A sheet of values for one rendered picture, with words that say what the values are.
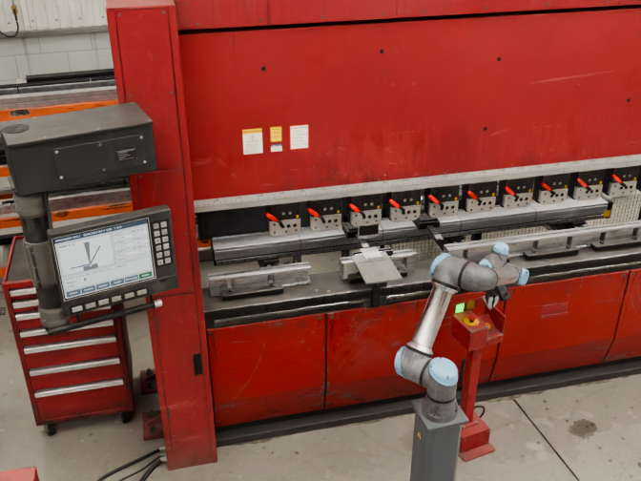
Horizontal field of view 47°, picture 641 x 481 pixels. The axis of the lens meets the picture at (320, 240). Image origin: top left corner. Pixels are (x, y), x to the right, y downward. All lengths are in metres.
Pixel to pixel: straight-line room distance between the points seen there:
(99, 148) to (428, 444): 1.73
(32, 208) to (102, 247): 0.28
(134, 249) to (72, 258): 0.23
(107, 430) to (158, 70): 2.15
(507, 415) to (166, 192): 2.32
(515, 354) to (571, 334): 0.34
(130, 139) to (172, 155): 0.35
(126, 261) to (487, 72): 1.81
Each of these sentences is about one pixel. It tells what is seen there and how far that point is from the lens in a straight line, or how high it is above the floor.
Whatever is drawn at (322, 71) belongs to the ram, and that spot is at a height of 1.95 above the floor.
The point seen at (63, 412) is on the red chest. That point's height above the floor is 0.18.
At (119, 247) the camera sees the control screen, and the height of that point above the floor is 1.48.
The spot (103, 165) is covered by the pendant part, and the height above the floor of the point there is 1.81.
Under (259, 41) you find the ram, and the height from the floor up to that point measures 2.09.
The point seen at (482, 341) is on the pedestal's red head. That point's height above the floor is 0.70.
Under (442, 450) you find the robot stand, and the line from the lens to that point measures 3.21.
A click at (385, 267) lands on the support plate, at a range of 3.62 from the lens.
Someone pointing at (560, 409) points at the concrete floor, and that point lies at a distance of 4.50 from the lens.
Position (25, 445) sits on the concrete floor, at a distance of 4.38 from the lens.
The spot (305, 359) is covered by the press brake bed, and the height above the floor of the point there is 0.50.
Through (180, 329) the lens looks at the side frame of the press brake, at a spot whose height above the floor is 0.86.
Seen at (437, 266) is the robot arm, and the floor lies 1.31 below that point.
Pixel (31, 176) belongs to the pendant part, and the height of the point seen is 1.82.
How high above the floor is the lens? 2.87
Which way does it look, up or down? 29 degrees down
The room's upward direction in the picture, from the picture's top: straight up
